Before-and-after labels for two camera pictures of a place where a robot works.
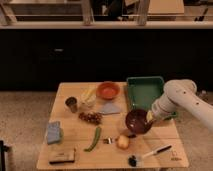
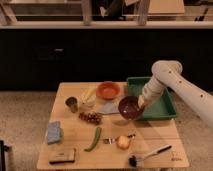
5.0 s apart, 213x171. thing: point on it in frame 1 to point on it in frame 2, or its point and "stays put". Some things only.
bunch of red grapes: [93, 117] stays put
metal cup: [72, 103] stays put
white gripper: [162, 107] to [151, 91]
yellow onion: [123, 142] stays put
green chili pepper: [98, 133] stays put
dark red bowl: [136, 121] to [130, 109]
